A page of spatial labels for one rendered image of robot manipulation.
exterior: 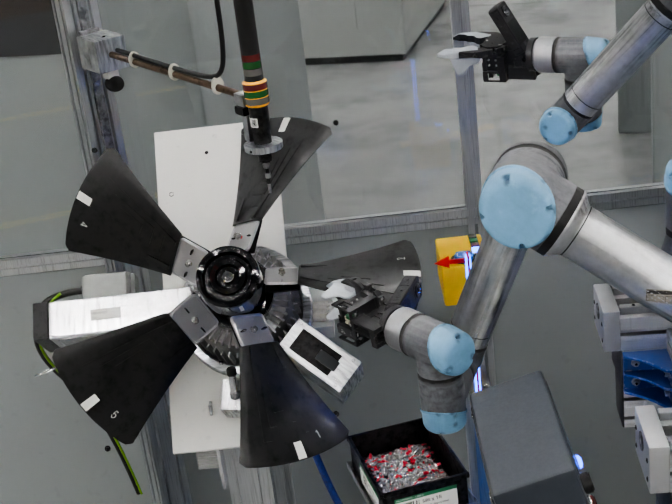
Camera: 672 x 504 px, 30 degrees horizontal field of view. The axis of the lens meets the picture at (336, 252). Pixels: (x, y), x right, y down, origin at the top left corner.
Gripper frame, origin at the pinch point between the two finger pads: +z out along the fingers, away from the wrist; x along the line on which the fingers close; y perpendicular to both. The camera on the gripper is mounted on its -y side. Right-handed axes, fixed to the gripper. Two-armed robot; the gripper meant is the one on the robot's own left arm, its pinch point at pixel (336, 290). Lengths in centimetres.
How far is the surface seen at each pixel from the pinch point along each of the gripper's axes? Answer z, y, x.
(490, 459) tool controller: -66, 25, -8
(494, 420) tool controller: -60, 18, -7
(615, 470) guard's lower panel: 22, -88, 108
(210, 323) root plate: 18.3, 17.3, 4.2
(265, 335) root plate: 10.2, 11.0, 7.5
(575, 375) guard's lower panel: 28, -84, 77
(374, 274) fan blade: -0.5, -8.6, 0.8
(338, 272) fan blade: 4.1, -4.0, -0.5
